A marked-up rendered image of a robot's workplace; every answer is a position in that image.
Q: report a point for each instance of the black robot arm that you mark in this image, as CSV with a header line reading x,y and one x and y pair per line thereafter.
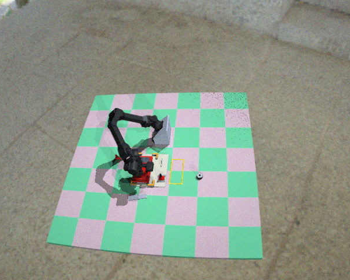
x,y
124,150

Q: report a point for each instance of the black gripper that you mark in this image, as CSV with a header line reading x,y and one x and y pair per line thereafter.
x,y
148,166

